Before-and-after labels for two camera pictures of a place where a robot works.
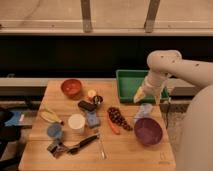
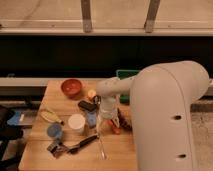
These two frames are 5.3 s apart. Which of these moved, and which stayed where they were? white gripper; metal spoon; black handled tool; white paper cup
Moved: white gripper
Stayed: metal spoon; white paper cup; black handled tool
